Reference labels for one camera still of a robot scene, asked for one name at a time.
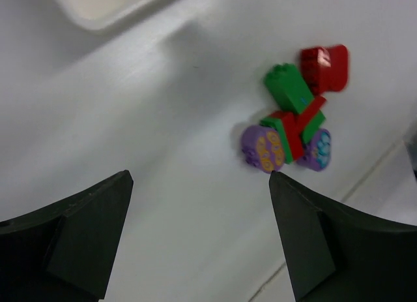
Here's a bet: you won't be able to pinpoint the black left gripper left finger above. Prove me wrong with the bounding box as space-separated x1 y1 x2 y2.
1 170 134 301

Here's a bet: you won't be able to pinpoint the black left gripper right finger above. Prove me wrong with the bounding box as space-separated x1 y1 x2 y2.
269 172 416 301

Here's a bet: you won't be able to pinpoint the purple flower lego brick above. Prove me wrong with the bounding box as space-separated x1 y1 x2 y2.
296 128 332 172

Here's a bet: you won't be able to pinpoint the purple butterfly lego brick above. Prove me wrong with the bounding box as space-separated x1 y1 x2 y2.
240 125 285 174

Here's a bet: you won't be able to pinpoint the green red lego bricks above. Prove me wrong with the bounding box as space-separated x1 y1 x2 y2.
260 111 304 164

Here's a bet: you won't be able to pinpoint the red green rounded lego stack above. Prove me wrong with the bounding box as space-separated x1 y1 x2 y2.
296 96 326 143

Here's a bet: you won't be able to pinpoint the green number lego brick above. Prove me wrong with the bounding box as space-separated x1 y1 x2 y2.
263 63 314 114

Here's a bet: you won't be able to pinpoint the red rounded lego brick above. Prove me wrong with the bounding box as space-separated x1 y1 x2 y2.
300 44 349 95

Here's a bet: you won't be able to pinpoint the white compartment tray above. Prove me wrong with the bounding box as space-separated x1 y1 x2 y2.
54 0 175 33

